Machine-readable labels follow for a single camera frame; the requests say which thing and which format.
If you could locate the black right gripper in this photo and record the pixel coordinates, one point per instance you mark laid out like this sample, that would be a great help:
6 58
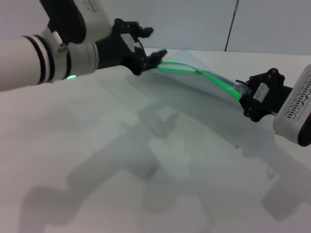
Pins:
269 97

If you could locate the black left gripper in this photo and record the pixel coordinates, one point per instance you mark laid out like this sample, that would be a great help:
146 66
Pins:
116 53

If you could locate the clear document bag green zip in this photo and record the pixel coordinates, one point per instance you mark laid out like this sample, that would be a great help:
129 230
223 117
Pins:
218 81

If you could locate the green zip slider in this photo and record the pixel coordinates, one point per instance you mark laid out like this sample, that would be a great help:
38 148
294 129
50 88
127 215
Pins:
198 72

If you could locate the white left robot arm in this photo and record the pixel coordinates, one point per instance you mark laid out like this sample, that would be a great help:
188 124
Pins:
22 63

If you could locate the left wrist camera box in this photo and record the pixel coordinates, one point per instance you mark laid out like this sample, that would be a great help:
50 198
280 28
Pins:
73 21

